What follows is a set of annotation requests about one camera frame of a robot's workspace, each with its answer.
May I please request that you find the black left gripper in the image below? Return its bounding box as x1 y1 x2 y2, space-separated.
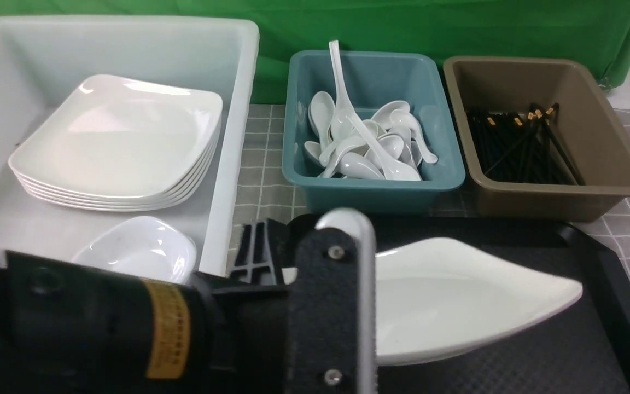
192 208 377 393

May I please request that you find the small white square bowl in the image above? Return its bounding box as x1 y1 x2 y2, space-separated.
72 216 197 284

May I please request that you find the white ceramic soup spoon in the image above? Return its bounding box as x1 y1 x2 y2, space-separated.
345 111 422 182

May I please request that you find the large white square plate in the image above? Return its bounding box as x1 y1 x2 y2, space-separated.
282 236 584 366

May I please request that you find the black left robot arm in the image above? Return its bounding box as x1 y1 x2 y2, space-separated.
0 208 377 393

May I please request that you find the upright white soup spoon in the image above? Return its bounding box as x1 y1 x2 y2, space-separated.
329 40 355 141

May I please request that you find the pile of white soup spoons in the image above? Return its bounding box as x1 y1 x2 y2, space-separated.
303 91 440 182

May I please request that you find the stack of white square plates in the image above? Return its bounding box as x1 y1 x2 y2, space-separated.
8 74 223 212

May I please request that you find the teal plastic bin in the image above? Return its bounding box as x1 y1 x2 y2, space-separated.
282 50 466 214

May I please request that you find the pile of black chopsticks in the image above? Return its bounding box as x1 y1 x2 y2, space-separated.
465 102 585 186

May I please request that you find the brown plastic bin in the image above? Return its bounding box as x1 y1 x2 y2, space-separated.
444 56 630 222

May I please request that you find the large white plastic tub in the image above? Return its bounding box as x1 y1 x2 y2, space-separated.
0 15 259 276

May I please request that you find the black plastic serving tray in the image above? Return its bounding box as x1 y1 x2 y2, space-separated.
371 215 630 393

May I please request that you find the grey checkered tablecloth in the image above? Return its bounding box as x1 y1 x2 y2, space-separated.
228 105 630 280

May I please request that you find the green backdrop cloth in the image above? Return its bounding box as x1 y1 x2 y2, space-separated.
0 1 630 104

